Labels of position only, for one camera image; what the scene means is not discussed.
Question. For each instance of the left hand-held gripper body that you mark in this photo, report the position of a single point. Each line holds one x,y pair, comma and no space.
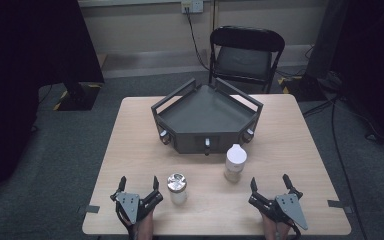
128,203

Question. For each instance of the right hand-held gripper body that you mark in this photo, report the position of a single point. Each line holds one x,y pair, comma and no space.
288,206

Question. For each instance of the glass jar with silver lid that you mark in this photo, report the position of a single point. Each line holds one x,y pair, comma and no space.
177,188

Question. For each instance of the white bottle with white cap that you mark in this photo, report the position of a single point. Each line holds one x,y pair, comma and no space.
235,163

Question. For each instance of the dark grey corner tray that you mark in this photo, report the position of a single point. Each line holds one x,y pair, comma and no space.
206,113

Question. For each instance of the person's left hand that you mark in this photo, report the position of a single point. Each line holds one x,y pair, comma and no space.
143,228

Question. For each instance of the person's right hand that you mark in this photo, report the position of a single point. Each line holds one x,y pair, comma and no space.
273,231

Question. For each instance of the grey tape piece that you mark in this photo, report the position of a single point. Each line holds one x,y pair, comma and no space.
338,204
92,209

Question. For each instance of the black base with yellow stripes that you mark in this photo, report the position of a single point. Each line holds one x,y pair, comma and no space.
300,86

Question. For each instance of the black stand base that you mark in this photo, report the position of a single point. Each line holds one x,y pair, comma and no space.
80,96

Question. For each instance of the black folding chair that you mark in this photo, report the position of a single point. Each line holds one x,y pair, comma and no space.
245,56

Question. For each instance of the black curtain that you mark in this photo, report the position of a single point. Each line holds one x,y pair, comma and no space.
20,83

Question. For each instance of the dark curtain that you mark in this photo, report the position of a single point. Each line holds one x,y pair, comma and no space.
370,60

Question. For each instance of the white wall socket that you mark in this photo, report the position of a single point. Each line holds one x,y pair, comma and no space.
192,5

